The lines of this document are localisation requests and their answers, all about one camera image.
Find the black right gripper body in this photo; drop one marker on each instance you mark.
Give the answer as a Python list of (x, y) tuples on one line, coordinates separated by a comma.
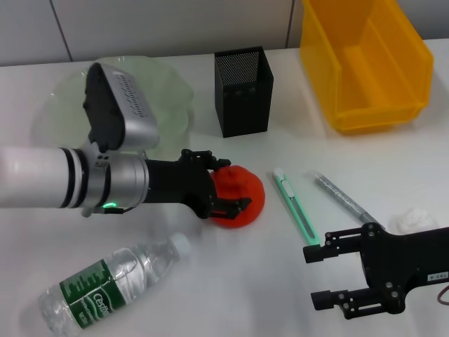
[(403, 263)]

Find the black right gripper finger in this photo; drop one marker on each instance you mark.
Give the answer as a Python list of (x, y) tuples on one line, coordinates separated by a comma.
[(321, 300), (314, 253)]

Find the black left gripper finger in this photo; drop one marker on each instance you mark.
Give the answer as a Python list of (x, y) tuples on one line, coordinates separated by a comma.
[(235, 207), (210, 159)]

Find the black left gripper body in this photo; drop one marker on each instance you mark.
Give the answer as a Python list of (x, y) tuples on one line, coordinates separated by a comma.
[(175, 182)]

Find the white paper ball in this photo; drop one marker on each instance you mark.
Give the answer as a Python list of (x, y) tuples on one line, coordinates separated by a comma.
[(415, 218)]

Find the mint green utility knife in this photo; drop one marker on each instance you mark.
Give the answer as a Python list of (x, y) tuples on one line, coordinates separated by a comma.
[(294, 207)]

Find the clear green-label water bottle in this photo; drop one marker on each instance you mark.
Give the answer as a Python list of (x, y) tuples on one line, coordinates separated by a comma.
[(115, 277)]

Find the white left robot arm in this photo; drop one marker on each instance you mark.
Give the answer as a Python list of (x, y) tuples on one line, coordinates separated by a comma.
[(35, 175)]

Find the black mesh pen holder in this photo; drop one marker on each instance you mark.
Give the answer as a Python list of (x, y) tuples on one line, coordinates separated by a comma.
[(242, 112)]

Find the grey silver marker pen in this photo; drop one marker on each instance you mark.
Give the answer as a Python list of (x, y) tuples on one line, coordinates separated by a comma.
[(343, 200)]

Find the translucent green glass fruit plate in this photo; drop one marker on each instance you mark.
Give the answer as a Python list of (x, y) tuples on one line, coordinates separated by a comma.
[(172, 105)]

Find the yellow plastic storage bin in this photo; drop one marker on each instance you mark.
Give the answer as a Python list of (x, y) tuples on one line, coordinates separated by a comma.
[(372, 84)]

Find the black silver wrist camera box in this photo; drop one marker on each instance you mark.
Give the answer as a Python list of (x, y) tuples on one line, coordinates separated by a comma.
[(137, 105)]

